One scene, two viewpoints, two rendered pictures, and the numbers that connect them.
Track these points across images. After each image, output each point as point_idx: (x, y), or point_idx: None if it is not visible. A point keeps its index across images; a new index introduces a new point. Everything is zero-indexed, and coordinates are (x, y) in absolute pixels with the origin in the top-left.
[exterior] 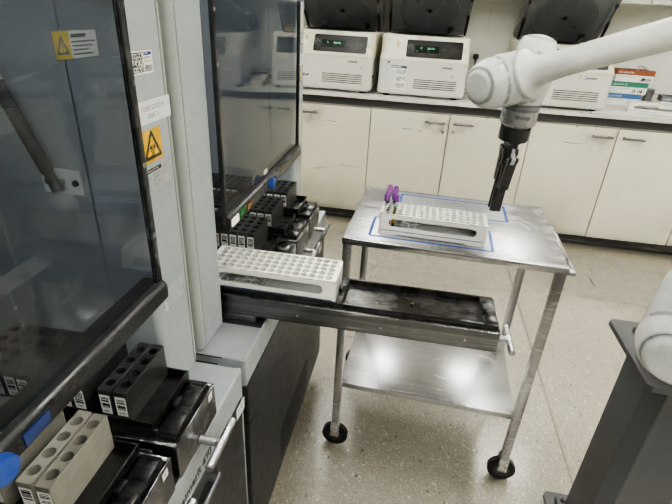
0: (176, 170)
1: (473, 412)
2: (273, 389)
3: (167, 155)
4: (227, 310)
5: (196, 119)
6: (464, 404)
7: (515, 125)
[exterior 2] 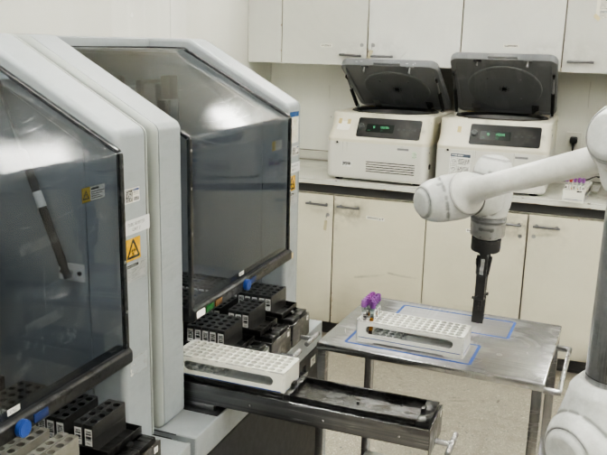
0: (151, 267)
1: None
2: None
3: (144, 255)
4: (189, 398)
5: (171, 229)
6: None
7: (480, 236)
